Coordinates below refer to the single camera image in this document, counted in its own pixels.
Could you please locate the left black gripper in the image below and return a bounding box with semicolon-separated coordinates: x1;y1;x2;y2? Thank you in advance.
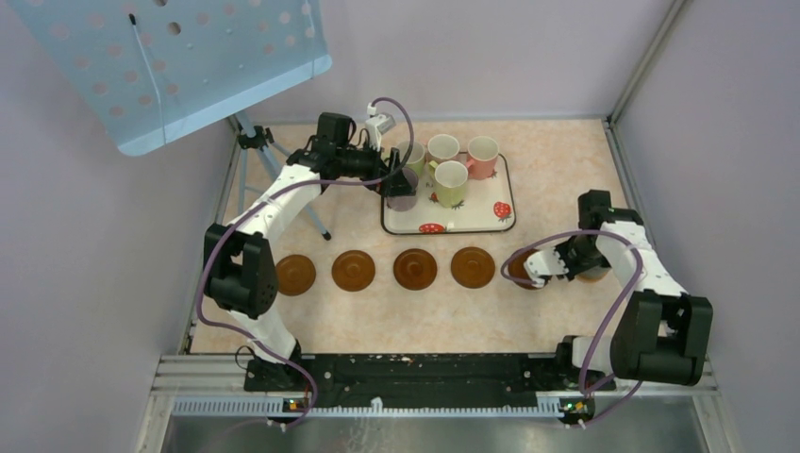
336;135;415;197

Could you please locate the purple mug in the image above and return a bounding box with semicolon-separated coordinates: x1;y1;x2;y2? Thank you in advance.
385;168;419;211

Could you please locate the dark green mug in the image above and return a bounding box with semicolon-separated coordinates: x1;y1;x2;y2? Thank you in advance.
575;266;610;283

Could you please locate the brown wooden coaster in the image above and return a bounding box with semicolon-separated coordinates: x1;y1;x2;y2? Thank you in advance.
392;248;438;291
508;249;537;291
275;254;316;296
331;250;375;292
450;246;496;289

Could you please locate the strawberry enamel tray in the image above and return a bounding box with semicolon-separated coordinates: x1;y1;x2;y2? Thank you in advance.
380;155;516;235

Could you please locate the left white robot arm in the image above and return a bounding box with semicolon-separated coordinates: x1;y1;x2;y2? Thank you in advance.
203;111;415;391

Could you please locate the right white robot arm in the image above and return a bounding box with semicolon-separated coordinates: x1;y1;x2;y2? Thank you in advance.
555;190;713;386

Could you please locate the light green mug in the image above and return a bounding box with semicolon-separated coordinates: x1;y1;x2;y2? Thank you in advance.
396;141;426;177

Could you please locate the yellow green mug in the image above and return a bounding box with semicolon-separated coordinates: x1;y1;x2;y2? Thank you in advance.
426;160;469;209

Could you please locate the pale pink mug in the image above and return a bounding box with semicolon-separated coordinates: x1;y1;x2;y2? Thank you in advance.
426;134;460;163

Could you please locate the salmon pink mug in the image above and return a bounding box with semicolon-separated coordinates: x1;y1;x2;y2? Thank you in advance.
465;136;500;180

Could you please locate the light blue tripod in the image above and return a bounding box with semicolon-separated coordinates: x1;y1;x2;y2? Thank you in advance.
232;112;332;242

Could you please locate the blue perforated board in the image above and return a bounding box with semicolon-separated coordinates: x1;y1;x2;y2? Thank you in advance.
9;0;332;156

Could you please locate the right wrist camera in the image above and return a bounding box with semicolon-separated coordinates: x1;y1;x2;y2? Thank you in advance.
524;247;568;289

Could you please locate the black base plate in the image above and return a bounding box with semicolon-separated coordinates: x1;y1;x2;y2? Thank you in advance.
243;353;579;409

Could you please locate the white cable duct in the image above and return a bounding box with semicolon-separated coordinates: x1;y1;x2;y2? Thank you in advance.
171;396;563;418

